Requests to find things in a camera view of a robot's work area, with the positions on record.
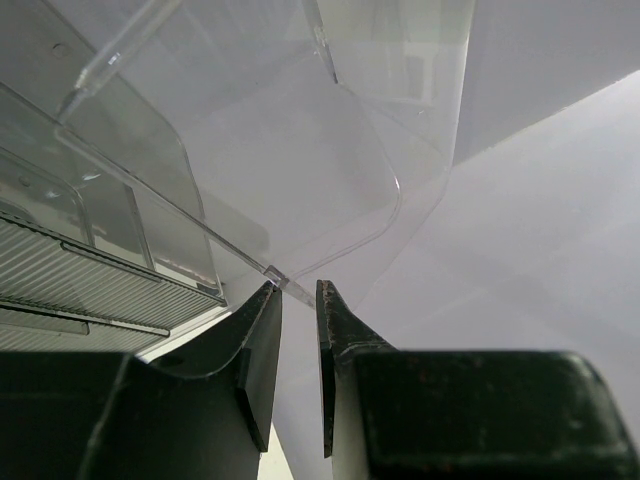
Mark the clear acrylic drawer organizer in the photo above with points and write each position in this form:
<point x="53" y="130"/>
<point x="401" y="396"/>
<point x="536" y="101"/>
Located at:
<point x="161" y="159"/>

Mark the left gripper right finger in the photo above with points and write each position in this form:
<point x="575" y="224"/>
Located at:
<point x="490" y="414"/>

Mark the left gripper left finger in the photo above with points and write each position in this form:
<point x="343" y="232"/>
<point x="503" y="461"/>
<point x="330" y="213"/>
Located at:
<point x="201" y="411"/>

